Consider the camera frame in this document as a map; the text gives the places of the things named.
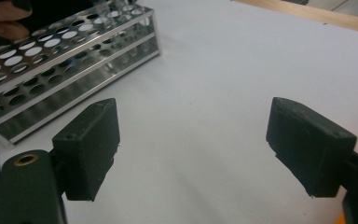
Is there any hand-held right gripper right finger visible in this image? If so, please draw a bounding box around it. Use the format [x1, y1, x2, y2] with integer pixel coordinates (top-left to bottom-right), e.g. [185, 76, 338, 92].
[265, 96, 358, 199]

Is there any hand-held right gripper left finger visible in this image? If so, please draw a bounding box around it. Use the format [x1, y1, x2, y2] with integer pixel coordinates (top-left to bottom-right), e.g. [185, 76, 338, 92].
[51, 97, 121, 202]

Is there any silver metal tube rack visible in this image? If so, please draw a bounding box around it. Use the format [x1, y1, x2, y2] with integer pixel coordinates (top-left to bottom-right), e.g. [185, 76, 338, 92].
[0, 4, 162, 145]

